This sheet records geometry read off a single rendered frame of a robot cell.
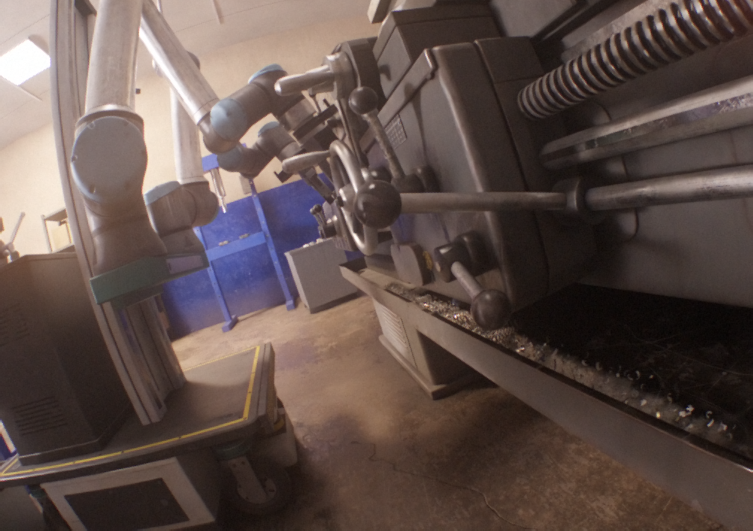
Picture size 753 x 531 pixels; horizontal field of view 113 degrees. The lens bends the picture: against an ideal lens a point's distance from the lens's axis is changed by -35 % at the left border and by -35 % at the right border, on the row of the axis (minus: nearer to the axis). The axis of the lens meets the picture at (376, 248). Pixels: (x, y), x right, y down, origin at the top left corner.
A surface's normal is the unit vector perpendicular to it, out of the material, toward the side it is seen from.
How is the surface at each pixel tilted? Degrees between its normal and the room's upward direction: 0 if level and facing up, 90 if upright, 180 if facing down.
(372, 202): 82
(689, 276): 90
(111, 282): 90
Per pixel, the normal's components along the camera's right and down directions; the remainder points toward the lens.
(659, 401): -0.30, -0.95
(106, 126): 0.62, -0.04
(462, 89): 0.22, 0.02
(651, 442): -0.93, 0.32
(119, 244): 0.34, -0.39
